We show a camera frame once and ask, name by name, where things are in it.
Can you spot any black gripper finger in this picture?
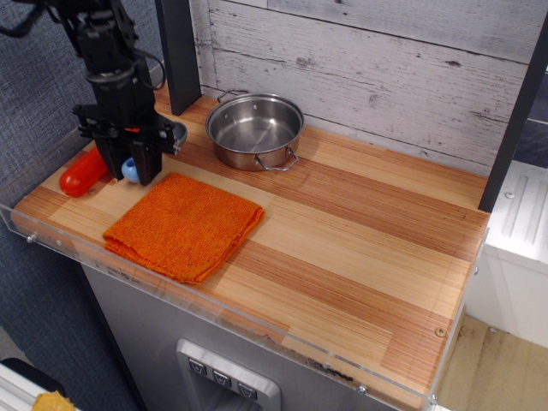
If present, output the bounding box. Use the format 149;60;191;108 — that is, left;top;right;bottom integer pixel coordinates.
130;143;162;186
96;139;132;180

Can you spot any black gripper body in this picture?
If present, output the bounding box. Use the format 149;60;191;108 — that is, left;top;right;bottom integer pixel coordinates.
73;80;182;154

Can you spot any blue spoon with grey bowl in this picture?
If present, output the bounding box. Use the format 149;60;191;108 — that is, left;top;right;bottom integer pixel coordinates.
122;121;188;183

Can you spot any orange knitted cloth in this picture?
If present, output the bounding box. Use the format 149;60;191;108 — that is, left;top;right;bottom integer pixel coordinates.
103;173;265;284

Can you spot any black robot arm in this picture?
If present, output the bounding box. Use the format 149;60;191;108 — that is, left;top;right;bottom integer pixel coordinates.
1;1;187;186

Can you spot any silver metal pot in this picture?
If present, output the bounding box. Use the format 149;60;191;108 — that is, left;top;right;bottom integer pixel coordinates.
205;89;305;172

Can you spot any red plastic sausage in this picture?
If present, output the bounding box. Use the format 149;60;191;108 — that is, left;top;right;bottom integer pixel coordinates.
59;147;109;198

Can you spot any grey toy fridge cabinet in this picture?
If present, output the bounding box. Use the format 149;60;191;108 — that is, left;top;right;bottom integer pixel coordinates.
83;266;388;410

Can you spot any silver dispenser button panel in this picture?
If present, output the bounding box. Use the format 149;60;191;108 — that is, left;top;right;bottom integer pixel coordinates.
176;338;282;410

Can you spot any white side cabinet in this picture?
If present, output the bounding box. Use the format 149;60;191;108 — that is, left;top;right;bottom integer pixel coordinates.
463;161;547;347

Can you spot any clear acrylic guard rail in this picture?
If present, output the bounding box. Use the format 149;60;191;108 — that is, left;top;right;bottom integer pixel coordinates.
0;62;490;411

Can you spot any dark grey right post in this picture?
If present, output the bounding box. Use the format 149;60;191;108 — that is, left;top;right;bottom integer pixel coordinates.
478;16;547;212

